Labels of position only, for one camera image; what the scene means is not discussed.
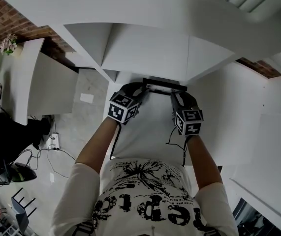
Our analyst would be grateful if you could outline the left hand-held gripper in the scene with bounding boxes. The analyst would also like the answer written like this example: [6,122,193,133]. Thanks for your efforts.
[107,82,150,125]

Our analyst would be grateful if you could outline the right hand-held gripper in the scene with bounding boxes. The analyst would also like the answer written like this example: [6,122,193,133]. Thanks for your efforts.
[170,93,204,136]

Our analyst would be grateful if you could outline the black framed deer picture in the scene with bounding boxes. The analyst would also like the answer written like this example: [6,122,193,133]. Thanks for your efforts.
[142,78,188,96]

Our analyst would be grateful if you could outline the person's left forearm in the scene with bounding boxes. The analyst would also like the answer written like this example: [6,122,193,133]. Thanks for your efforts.
[75,118,122,175]

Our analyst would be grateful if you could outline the person's right forearm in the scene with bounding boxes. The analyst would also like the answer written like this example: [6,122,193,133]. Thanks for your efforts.
[185,134,224,189]

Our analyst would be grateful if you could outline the white shelving unit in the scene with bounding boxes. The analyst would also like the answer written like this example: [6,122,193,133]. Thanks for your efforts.
[0,0,281,85]

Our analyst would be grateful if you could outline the small white side desk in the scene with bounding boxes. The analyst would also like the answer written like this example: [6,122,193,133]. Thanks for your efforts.
[0,37,80,127]

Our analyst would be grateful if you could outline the flat white paper sheet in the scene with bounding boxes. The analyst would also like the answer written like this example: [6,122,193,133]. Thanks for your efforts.
[79,92,94,104]

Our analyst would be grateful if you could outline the white power strip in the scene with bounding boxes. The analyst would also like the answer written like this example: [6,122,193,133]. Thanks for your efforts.
[49,132,62,150]

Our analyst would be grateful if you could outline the person's white printed shirt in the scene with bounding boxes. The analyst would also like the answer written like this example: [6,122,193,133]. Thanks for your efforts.
[50,157,240,236]

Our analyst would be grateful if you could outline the pink flowers in white pot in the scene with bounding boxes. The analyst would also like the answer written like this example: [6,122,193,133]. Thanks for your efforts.
[0,33,23,57]

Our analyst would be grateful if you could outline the black framed glass door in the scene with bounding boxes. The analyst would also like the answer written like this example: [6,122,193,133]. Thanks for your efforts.
[232,197,281,236]

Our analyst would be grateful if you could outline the black domed device green stripe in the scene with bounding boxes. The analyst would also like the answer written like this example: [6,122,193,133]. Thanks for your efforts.
[9,162,38,182]

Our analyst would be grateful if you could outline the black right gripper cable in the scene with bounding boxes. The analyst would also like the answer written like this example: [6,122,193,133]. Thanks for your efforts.
[165,126,188,166]

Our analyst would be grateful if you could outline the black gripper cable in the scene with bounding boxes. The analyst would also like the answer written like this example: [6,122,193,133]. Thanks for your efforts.
[109,122,122,160]
[165,126,188,166]

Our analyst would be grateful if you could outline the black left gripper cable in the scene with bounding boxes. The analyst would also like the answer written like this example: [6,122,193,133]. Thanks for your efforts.
[109,122,122,160]

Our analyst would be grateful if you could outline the black floor cable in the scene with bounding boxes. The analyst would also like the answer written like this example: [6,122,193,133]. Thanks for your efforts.
[19,147,77,179]

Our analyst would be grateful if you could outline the dark grey chair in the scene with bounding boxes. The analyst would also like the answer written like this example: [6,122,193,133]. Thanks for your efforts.
[10,187,38,235]

